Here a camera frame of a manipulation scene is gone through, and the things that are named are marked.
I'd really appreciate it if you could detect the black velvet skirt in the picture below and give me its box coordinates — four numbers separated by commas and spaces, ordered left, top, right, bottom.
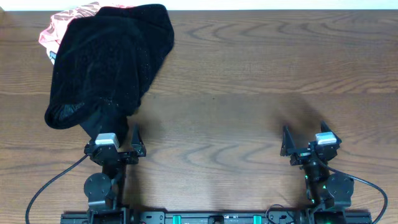
44, 4, 174, 129

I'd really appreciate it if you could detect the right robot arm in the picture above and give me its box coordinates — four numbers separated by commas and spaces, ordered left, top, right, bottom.
280, 121, 354, 215

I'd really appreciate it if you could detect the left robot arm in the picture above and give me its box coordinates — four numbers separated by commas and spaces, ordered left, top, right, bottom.
83, 125, 146, 223

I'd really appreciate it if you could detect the black crumpled garment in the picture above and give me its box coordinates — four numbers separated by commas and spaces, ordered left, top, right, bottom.
80, 105, 129, 146

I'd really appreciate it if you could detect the white printed shirt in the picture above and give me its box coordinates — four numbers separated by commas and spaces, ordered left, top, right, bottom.
47, 50, 57, 65

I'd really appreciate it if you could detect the pink printed shirt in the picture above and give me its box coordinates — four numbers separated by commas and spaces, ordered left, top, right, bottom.
39, 1, 134, 55

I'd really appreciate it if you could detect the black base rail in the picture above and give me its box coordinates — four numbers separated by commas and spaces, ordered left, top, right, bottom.
60, 210, 372, 224

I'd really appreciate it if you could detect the left black cable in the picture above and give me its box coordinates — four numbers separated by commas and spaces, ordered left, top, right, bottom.
25, 154, 90, 224

